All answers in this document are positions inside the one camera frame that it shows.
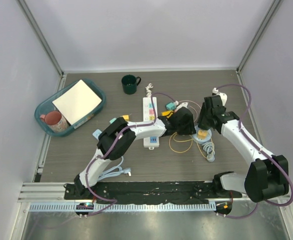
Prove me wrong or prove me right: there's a yellow cube socket adapter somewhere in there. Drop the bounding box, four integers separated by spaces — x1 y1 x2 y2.
161 110 174 118

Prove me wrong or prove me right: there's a teal plug adapter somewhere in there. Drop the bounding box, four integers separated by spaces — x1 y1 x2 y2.
165 102 177 111

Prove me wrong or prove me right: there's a white power strip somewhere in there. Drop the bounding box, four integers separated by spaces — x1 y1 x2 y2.
142 97 160 150

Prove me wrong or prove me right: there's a small yellow usb charger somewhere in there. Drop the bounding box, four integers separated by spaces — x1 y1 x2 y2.
122 115 130 121

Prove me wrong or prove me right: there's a small teal charger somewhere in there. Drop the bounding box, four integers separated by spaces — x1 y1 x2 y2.
109 117 116 124

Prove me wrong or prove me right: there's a light blue power strip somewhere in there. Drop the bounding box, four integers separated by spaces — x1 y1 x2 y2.
92 129 102 140

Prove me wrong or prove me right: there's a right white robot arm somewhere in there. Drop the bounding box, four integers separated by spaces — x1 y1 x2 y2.
197 95 289 203

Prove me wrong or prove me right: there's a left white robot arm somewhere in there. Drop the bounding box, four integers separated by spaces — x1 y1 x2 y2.
74 106 196 200

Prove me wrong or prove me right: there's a round blue socket base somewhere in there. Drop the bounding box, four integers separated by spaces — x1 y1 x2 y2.
191 125 212 145

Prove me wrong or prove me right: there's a dark green mug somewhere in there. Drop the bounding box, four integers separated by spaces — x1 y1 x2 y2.
121 74 141 95

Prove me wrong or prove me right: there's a white square board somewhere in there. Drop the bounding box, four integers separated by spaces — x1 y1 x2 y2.
52 80 102 125

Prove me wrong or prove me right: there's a pink mug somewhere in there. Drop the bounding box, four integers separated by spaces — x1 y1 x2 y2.
39 110 69 133

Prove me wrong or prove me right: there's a yellow thin cable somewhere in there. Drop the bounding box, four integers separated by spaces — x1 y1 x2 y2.
168 132 215 161

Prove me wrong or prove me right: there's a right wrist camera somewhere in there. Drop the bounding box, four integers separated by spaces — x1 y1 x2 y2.
212 87 228 106

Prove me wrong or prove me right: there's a grey cord with plug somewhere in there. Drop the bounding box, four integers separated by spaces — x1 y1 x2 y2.
201 141 217 163

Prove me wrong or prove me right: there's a white coiled cord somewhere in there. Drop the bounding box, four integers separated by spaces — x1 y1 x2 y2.
144 83 155 98

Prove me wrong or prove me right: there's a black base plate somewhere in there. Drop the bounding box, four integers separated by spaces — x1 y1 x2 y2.
63 180 243 204

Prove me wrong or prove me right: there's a light blue power cord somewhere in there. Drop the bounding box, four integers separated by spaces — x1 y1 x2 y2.
97 156 133 181

